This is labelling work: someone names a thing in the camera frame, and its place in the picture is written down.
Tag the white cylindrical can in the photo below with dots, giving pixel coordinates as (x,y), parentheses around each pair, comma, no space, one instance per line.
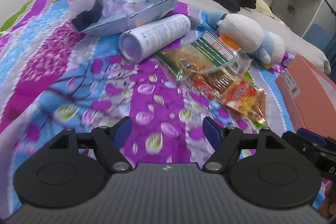
(155,35)

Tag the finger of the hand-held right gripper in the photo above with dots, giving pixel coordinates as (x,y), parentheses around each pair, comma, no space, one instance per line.
(311,135)

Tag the green label snack packet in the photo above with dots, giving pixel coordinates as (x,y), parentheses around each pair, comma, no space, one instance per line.
(194,56)

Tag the beige pillow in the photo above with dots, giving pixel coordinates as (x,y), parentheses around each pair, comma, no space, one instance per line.
(263,6)

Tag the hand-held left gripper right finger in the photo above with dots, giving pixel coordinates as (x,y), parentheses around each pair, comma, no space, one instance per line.
(210,131)

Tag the red wafer snack packet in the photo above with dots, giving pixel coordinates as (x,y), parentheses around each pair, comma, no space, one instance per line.
(212,83)

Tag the dark blue packet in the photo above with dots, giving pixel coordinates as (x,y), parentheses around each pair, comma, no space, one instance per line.
(88,15)

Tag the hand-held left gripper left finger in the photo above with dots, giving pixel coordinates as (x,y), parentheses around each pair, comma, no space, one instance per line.
(123,130)

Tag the pink cardboard box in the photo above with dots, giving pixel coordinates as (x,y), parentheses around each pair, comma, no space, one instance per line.
(307,98)

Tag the orange yellow snack packet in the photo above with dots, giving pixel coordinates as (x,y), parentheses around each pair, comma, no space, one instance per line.
(242,98)

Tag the person's right hand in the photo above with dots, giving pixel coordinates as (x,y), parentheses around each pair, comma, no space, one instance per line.
(329,200)

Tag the purple floral blanket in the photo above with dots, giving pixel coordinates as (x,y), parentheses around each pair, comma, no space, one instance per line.
(78,69)

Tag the white and blue plush toy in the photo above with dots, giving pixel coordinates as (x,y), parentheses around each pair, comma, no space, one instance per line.
(244,29)

